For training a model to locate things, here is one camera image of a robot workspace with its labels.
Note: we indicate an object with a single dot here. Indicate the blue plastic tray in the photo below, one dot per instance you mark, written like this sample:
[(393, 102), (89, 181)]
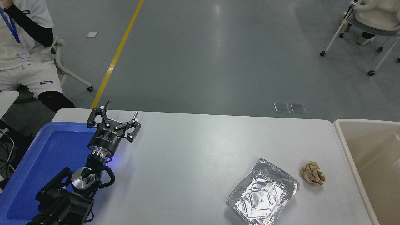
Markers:
[(47, 150)]

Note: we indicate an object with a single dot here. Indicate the silver floor plate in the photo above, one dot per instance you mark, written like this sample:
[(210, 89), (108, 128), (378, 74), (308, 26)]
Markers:
[(282, 108), (298, 108)]

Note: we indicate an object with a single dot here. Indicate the grey office chair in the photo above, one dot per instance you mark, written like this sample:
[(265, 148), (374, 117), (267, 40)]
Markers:
[(60, 41)]

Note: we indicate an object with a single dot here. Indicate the crumpled tan paper ball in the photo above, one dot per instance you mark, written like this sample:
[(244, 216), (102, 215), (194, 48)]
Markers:
[(312, 173)]

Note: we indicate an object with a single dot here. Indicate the person's left hand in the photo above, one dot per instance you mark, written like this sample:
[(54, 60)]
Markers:
[(8, 2)]

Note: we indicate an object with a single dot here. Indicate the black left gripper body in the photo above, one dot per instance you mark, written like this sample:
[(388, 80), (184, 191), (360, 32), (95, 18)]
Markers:
[(104, 142)]

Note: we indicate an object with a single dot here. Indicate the silver foil tray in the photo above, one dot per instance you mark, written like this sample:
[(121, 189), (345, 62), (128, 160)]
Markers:
[(262, 193)]

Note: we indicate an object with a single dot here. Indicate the person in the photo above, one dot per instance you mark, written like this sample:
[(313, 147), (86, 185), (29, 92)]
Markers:
[(28, 75), (378, 18)]

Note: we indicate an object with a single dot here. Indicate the white side desk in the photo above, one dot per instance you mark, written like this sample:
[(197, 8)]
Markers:
[(7, 98)]

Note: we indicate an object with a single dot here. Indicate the white id badge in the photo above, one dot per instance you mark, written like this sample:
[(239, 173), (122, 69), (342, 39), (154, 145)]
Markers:
[(24, 54)]

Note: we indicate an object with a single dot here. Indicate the large pale bin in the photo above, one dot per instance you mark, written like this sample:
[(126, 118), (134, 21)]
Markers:
[(375, 162)]

